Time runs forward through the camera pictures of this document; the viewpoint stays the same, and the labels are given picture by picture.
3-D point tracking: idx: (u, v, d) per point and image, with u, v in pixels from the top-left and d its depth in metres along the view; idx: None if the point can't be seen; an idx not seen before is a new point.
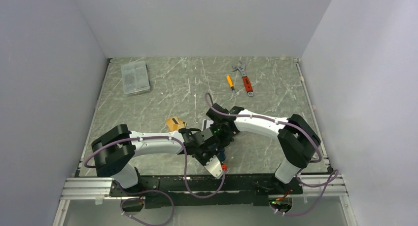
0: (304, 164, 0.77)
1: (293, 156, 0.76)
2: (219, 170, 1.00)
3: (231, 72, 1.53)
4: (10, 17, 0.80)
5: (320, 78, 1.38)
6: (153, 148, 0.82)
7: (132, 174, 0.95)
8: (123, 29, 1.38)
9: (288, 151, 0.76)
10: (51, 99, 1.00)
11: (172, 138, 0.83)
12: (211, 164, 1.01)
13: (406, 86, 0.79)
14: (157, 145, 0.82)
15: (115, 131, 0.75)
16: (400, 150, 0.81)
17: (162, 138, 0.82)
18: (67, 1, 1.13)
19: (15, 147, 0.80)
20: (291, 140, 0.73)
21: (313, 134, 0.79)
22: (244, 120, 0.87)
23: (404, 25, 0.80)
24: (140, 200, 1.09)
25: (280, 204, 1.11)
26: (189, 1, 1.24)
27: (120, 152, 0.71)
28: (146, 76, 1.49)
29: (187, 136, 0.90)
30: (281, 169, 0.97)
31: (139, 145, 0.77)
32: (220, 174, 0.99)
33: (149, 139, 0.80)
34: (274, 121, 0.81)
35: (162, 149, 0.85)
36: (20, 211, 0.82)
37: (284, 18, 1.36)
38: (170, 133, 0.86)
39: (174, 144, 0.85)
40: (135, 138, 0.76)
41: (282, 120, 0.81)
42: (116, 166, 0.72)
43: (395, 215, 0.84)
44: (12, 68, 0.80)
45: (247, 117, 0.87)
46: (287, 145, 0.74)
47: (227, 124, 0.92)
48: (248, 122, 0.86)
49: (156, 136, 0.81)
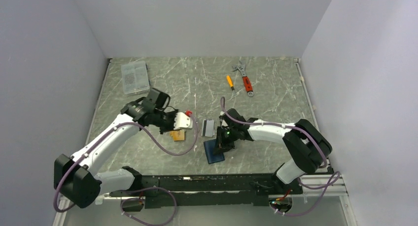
0: (312, 169, 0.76)
1: (300, 160, 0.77)
2: (187, 119, 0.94)
3: (231, 72, 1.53)
4: (9, 17, 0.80)
5: (320, 78, 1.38)
6: (107, 150, 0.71)
7: (120, 173, 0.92)
8: (123, 29, 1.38)
9: (295, 154, 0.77)
10: (51, 98, 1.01)
11: (118, 126, 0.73)
12: (177, 118, 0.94)
13: (406, 86, 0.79)
14: (110, 145, 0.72)
15: (57, 168, 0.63)
16: (400, 151, 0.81)
17: (109, 136, 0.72)
18: (67, 1, 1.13)
19: (15, 147, 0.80)
20: (296, 143, 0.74)
21: (322, 138, 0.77)
22: (256, 128, 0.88)
23: (405, 26, 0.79)
24: (140, 200, 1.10)
25: (280, 204, 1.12)
26: (189, 1, 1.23)
27: (76, 178, 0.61)
28: (146, 76, 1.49)
29: (134, 108, 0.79)
30: (283, 169, 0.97)
31: (92, 159, 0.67)
32: (190, 122, 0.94)
33: (96, 148, 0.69)
34: (281, 126, 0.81)
35: (116, 144, 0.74)
36: (20, 212, 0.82)
37: (284, 19, 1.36)
38: (114, 123, 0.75)
39: (125, 130, 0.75)
40: (80, 158, 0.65)
41: (289, 125, 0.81)
42: (86, 190, 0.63)
43: (396, 215, 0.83)
44: (12, 68, 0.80)
45: (259, 125, 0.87)
46: (292, 148, 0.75)
47: (242, 134, 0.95)
48: (260, 129, 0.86)
49: (103, 139, 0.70)
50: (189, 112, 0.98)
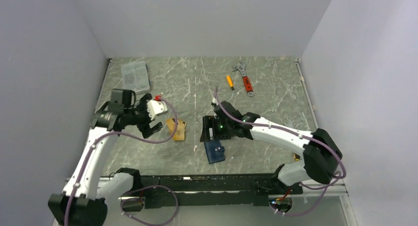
0: (326, 181, 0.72)
1: (316, 173, 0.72)
2: (158, 104, 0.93)
3: (231, 72, 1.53)
4: (9, 17, 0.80)
5: (320, 78, 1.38)
6: (97, 170, 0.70)
7: (118, 179, 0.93)
8: (123, 29, 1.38)
9: (312, 168, 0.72)
10: (52, 98, 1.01)
11: (94, 143, 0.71)
12: (150, 107, 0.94)
13: (406, 86, 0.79)
14: (97, 165, 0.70)
15: (54, 208, 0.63)
16: (400, 151, 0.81)
17: (92, 157, 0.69)
18: (67, 1, 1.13)
19: (15, 147, 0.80)
20: (317, 158, 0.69)
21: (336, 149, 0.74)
22: (261, 129, 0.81)
23: (405, 26, 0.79)
24: (140, 200, 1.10)
25: (280, 204, 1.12)
26: (189, 1, 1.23)
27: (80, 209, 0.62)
28: (146, 76, 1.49)
29: (102, 118, 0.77)
30: (287, 173, 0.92)
31: (86, 184, 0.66)
32: (163, 104, 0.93)
33: (84, 172, 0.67)
34: (297, 134, 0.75)
35: (103, 160, 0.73)
36: (20, 211, 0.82)
37: (284, 18, 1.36)
38: (90, 141, 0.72)
39: (104, 143, 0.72)
40: (73, 189, 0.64)
41: (306, 134, 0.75)
42: (93, 213, 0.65)
43: (396, 215, 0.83)
44: (12, 68, 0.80)
45: (266, 127, 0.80)
46: (308, 160, 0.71)
47: (241, 132, 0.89)
48: (266, 131, 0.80)
49: (87, 162, 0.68)
50: (156, 96, 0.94)
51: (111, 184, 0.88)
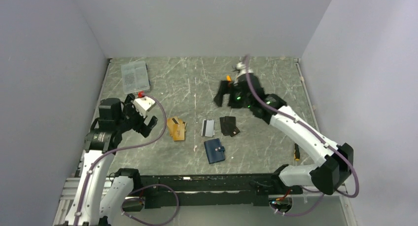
0: (326, 192, 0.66)
1: (323, 185, 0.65)
2: (145, 100, 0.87)
3: (231, 72, 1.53)
4: (10, 17, 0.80)
5: (320, 79, 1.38)
6: (97, 196, 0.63)
7: (118, 186, 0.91)
8: (123, 29, 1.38)
9: (324, 179, 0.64)
10: (52, 98, 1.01)
11: (91, 168, 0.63)
12: (137, 106, 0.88)
13: (406, 87, 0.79)
14: (97, 190, 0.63)
15: None
16: (400, 151, 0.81)
17: (90, 182, 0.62)
18: (67, 1, 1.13)
19: (15, 147, 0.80)
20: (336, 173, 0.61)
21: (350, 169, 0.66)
22: (285, 120, 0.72)
23: (404, 26, 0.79)
24: (140, 200, 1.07)
25: (280, 204, 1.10)
26: (189, 1, 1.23)
27: None
28: (146, 76, 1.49)
29: (95, 140, 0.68)
30: (291, 176, 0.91)
31: (87, 212, 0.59)
32: (150, 98, 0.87)
33: (84, 200, 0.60)
34: (323, 142, 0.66)
35: (101, 184, 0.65)
36: (20, 212, 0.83)
37: (284, 18, 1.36)
38: (86, 165, 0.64)
39: (102, 167, 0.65)
40: (75, 220, 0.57)
41: (332, 145, 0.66)
42: None
43: (396, 215, 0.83)
44: (12, 68, 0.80)
45: (291, 120, 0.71)
46: (324, 168, 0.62)
47: (260, 113, 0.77)
48: (290, 125, 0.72)
49: (87, 187, 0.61)
50: (139, 92, 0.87)
51: (111, 196, 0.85)
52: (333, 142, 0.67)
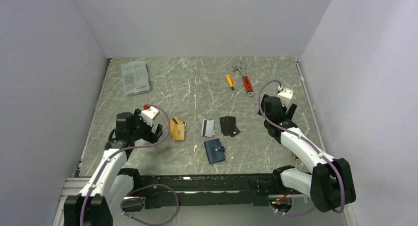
0: (324, 208, 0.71)
1: (317, 194, 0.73)
2: (150, 111, 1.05)
3: (231, 72, 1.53)
4: (10, 17, 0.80)
5: (320, 79, 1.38)
6: (108, 179, 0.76)
7: (119, 183, 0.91)
8: (123, 29, 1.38)
9: (316, 186, 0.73)
10: (52, 98, 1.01)
11: (110, 158, 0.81)
12: (144, 117, 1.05)
13: (405, 86, 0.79)
14: (110, 175, 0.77)
15: (67, 210, 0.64)
16: (400, 150, 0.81)
17: (107, 167, 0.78)
18: (66, 1, 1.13)
19: (15, 146, 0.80)
20: (324, 178, 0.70)
21: (351, 187, 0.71)
22: (291, 135, 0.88)
23: (404, 26, 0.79)
24: (140, 200, 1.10)
25: (280, 204, 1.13)
26: (189, 1, 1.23)
27: (94, 207, 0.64)
28: (146, 76, 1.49)
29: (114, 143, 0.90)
30: (292, 178, 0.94)
31: (100, 187, 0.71)
32: (154, 109, 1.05)
33: (98, 179, 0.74)
34: (318, 153, 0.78)
35: (113, 174, 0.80)
36: (20, 212, 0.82)
37: (284, 18, 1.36)
38: (105, 157, 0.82)
39: (117, 159, 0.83)
40: (89, 190, 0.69)
41: (327, 156, 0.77)
42: (105, 215, 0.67)
43: (396, 215, 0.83)
44: (12, 67, 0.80)
45: (296, 135, 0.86)
46: (315, 176, 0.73)
47: (273, 131, 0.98)
48: (294, 139, 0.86)
49: (104, 168, 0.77)
50: (144, 105, 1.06)
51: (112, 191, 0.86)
52: (330, 157, 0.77)
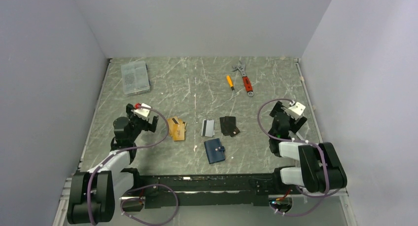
0: (314, 188, 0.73)
1: (305, 175, 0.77)
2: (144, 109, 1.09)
3: (231, 72, 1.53)
4: (9, 17, 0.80)
5: (320, 79, 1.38)
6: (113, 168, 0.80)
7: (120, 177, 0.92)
8: (123, 29, 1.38)
9: (303, 167, 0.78)
10: (52, 98, 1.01)
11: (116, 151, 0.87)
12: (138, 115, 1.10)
13: (405, 87, 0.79)
14: (115, 165, 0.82)
15: (75, 183, 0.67)
16: (400, 150, 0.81)
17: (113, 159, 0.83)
18: (66, 1, 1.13)
19: (15, 146, 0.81)
20: (307, 155, 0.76)
21: (338, 166, 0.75)
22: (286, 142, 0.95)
23: (404, 26, 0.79)
24: (140, 200, 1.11)
25: (280, 204, 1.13)
26: (189, 1, 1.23)
27: (101, 180, 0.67)
28: (146, 76, 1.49)
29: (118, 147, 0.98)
30: (290, 176, 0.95)
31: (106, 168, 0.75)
32: (146, 108, 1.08)
33: (106, 163, 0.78)
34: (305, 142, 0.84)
35: (117, 167, 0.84)
36: (20, 212, 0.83)
37: (284, 18, 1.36)
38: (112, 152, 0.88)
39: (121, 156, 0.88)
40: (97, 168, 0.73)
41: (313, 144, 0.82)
42: (111, 191, 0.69)
43: (395, 215, 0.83)
44: (12, 68, 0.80)
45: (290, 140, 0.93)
46: (302, 157, 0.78)
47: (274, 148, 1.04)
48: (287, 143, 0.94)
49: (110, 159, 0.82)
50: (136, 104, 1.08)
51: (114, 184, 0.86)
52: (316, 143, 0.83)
